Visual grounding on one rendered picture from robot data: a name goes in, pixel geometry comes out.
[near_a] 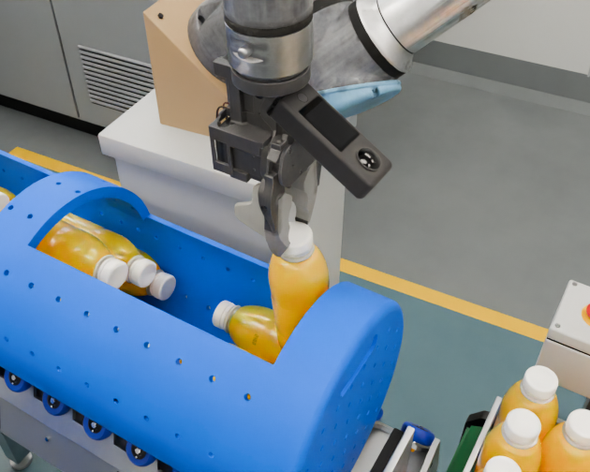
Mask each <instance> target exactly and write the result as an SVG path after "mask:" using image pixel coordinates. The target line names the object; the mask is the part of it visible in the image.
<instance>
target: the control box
mask: <svg viewBox="0 0 590 472"><path fill-rule="evenodd" d="M589 303H590V287H589V286H586V285H584V284H581V283H578V282H575V281H573V280H570V281H569V282H568V285H567V288H566V290H565V293H564V295H563V297H562V300H561V302H560V303H559V306H558V308H557V310H556V313H555V315H554V318H553V321H552V324H551V326H550V328H549V330H548V333H547V336H546V338H545V341H544V343H543V346H542V349H541V351H540V353H539V356H538V360H537V363H536V365H535V366H537V365H539V366H544V367H547V368H549V369H550V370H552V371H553V372H554V373H555V374H556V376H557V379H558V386H561V387H563V388H565V389H568V390H570V391H574V392H576V393H578V394H580V395H582V396H585V397H587V398H589V399H590V317H589V316H588V315H587V314H586V307H587V305H588V304H589Z"/></svg>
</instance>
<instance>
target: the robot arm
mask: <svg viewBox="0 0 590 472"><path fill-rule="evenodd" d="M490 1H491V0H355V1H354V2H353V0H205V1H204V2H202V3H201V4H200V5H199V6H198V7H197V8H196V10H195V11H194V12H193V13H192V15H191V16H190V18H189V21H188V26H187V33H188V38H189V42H190V45H191V47H192V50H193V52H194V53H195V55H196V56H197V58H198V59H199V61H200V62H201V63H202V65H203V66H204V67H205V68H206V69H207V70H208V71H209V72H210V73H211V74H212V75H213V76H215V77H216V78H217V79H219V80H220V81H222V82H223V83H225V84H226V86H227V96H228V102H224V103H223V106H219V107H218V108H217V110H216V119H215V120H214V121H213V122H212V123H211V124H209V125H208V127H209V135H210V143H211V151H212V159H213V166H214V170H218V171H221V172H224V173H226V174H228V175H230V177H232V178H234V179H237V180H240V181H242V182H245V183H248V182H249V181H250V180H251V179H254V180H256V181H259V182H260V183H257V184H256V185H255V186H254V187H253V192H252V199H251V200H250V201H244V202H238V203H236V204H235V206H234V213H235V215H236V217H237V219H238V220H239V221H241V222H242V223H244V224H245V225H247V226H248V227H249V228H251V229H252V230H254V231H255V232H257V233H258V234H260V235H262V236H263V237H264V238H265V239H266V242H267V244H268V246H269V248H270V250H271V252H272V253H273V254H274V255H275V256H277V257H281V256H282V254H283V253H284V252H285V251H286V250H287V249H288V247H289V245H290V241H289V239H288V234H289V229H290V225H289V222H288V218H289V212H290V209H291V205H292V201H293V202H294V204H295V206H296V217H295V221H298V222H303V223H304V224H306V225H308V224H309V223H310V220H311V216H312V212H313V209H314V206H315V202H316V197H317V187H318V186H319V180H320V173H321V166H323V167H324V168H325V169H326V170H327V171H328V172H329V173H330V174H331V175H332V176H333V177H334V178H335V179H336V180H337V181H339V182H340V183H341V184H342V185H343V186H344V187H345V188H346V189H347V190H348V191H349V192H350V193H351V194H352V195H353V196H354V197H356V198H357V199H363V198H364V197H365V196H366V195H367V194H368V193H369V192H370V191H371V190H372V189H373V188H374V187H375V186H376V185H377V184H378V183H379V182H380V181H381V180H382V178H383V177H384V176H385V175H386V174H387V173H388V172H389V171H390V170H391V166H392V163H391V161H390V160H389V159H388V158H387V157H386V156H384V155H383V154H382V153H381V152H380V151H379V150H378V149H377V148H376V147H375V145H374V144H373V143H372V142H371V141H369V140H368V139H367V138H365V137H364V136H363V134H362V133H361V132H360V131H359V130H358V129H357V128H356V127H355V126H354V125H352V124H351V123H350V122H349V121H348V120H347V119H346V118H347V117H350V116H353V115H356V114H358V113H361V112H363V111H367V110H370V109H372V108H373V107H375V106H377V105H379V104H381V103H383V102H385V101H387V100H389V99H391V98H392V97H394V96H395V95H397V94H399V93H400V91H401V89H402V87H401V82H400V81H398V79H399V78H400V77H401V76H403V75H404V74H406V73H407V71H409V70H410V68H411V64H412V59H413V55H414V53H415V52H417V51H418V50H420V49H421V48H423V47H424V46H426V45H427V44H428V43H430V42H431V41H433V40H434V39H436V38H437V37H439V36H440V35H442V34H443V33H445V32H446V31H448V30H449V29H451V27H453V26H454V25H456V24H457V23H458V22H460V21H462V20H463V19H465V18H466V17H468V16H469V15H471V14H472V13H473V12H475V11H476V10H478V9H479V8H481V7H483V6H484V5H485V4H487V3H488V2H490ZM225 104H228V105H227V106H226V107H225ZM220 108H223V110H221V111H220V112H219V109H220ZM218 112H219V113H218ZM228 116H229V117H228ZM224 118H226V120H225V121H224V122H223V123H222V124H221V121H222V120H223V119H224ZM214 140H215V141H214ZM215 145H216V149H215ZM216 154H217V157H216Z"/></svg>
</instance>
